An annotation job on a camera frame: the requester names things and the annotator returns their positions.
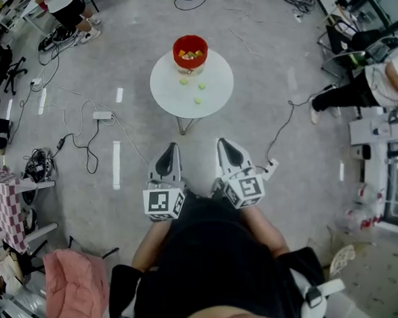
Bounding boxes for black metal frame chair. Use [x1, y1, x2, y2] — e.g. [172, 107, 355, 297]
[313, 12, 370, 81]

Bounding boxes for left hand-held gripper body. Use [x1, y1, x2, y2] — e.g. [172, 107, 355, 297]
[140, 166, 188, 224]

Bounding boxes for white power strip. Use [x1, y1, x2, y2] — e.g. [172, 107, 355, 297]
[263, 157, 281, 176]
[92, 110, 114, 122]

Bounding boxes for person's black clothed torso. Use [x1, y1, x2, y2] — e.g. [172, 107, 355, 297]
[132, 187, 321, 318]

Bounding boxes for red round container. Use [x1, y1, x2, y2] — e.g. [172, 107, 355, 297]
[170, 33, 210, 77]

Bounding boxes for black cable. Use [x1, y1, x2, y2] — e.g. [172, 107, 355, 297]
[264, 79, 338, 169]

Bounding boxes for person's right forearm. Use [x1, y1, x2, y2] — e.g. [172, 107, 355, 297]
[237, 203, 294, 259]

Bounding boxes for white machine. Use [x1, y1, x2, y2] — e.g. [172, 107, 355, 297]
[345, 109, 398, 178]

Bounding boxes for clear plastic bags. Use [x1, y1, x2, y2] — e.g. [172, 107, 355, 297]
[335, 181, 387, 237]

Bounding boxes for pink checkered box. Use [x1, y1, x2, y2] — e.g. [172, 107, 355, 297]
[0, 165, 39, 256]

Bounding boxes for pink padded jacket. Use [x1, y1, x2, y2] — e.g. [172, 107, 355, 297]
[39, 247, 114, 318]

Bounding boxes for white round table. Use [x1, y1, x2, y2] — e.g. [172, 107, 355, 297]
[146, 44, 237, 140]

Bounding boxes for black swivel chair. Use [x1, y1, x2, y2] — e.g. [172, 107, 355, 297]
[0, 34, 31, 96]

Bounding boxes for pile of black cables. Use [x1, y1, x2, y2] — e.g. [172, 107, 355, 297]
[21, 146, 61, 184]

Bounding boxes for person's left forearm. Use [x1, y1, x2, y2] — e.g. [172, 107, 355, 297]
[131, 215, 176, 273]

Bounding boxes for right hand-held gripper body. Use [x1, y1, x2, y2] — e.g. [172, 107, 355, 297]
[210, 163, 268, 212]

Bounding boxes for white head strap device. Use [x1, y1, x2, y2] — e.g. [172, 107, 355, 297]
[286, 274, 347, 318]

